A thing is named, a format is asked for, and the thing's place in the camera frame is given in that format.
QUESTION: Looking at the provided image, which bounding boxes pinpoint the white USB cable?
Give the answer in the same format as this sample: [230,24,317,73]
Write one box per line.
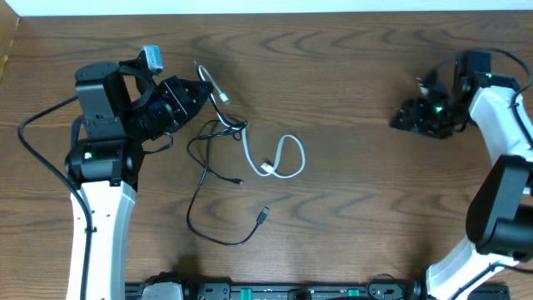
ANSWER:
[193,61,306,179]

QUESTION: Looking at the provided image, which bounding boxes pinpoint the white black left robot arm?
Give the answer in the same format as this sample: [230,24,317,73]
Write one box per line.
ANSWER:
[65,62,213,299]

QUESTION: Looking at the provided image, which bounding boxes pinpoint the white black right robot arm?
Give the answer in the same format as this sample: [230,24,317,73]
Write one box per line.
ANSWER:
[390,71,532,299]

